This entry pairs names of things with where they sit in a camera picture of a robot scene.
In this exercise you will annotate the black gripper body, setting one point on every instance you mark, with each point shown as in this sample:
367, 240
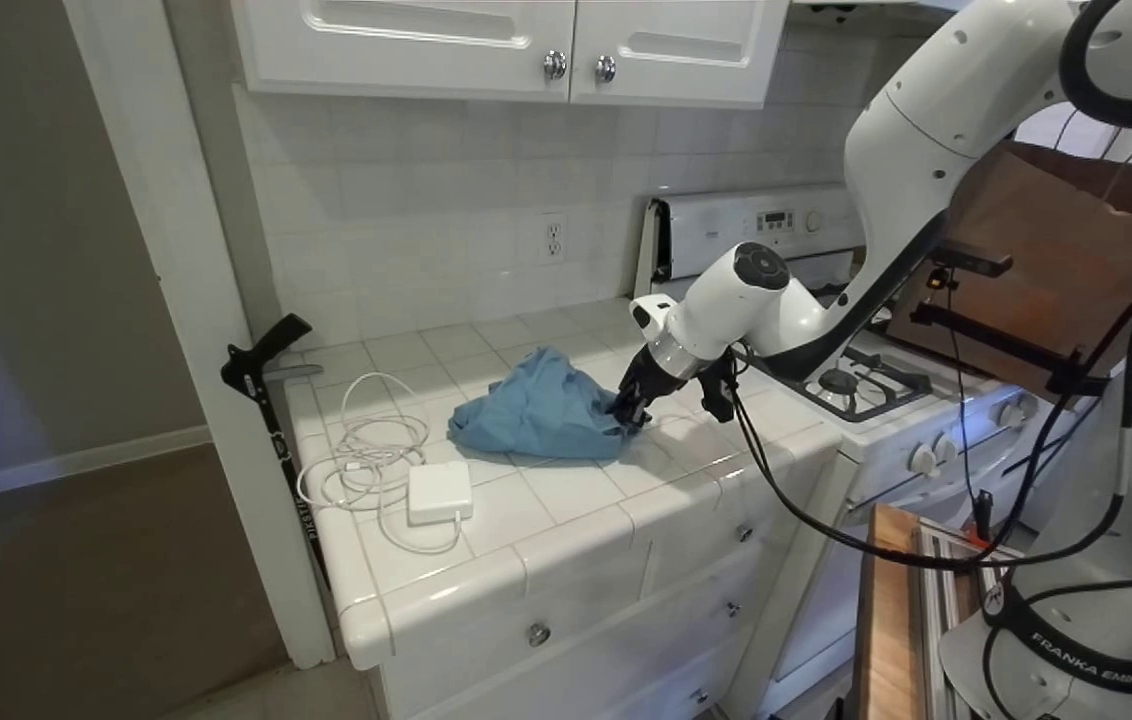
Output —
644, 381

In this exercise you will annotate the blue pillow case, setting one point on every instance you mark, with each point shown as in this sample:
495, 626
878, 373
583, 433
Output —
542, 408

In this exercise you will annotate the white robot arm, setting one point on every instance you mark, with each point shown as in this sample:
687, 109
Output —
1052, 640

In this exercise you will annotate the white gas stove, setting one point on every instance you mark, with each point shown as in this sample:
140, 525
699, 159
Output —
856, 387

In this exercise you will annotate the white power adapter brick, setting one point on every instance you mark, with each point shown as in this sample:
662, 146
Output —
436, 495

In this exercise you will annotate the white lower cabinet drawers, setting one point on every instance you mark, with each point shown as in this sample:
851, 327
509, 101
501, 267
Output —
573, 595

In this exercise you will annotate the white upper cabinet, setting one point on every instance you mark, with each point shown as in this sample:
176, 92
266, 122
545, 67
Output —
655, 54

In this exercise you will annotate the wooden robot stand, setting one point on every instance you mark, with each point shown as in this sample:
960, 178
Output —
890, 647

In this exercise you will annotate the black clamp mount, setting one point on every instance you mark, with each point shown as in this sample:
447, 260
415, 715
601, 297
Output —
245, 373

